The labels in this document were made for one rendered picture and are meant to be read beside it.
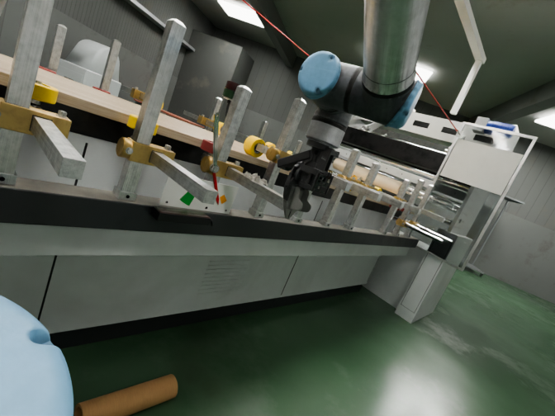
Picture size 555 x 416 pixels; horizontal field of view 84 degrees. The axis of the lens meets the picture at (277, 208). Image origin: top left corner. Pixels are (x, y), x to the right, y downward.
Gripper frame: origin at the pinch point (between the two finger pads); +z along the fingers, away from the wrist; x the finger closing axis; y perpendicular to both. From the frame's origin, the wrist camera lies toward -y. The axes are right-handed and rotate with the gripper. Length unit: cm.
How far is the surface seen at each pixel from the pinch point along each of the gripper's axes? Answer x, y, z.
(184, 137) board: -9.6, -45.6, -7.3
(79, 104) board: -41, -45, -7
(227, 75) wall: 388, -656, -144
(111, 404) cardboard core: -19, -20, 75
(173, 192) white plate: -17.0, -28.2, 7.6
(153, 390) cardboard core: -6, -20, 75
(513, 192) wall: 862, -63, -130
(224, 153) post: -4.5, -28.7, -7.6
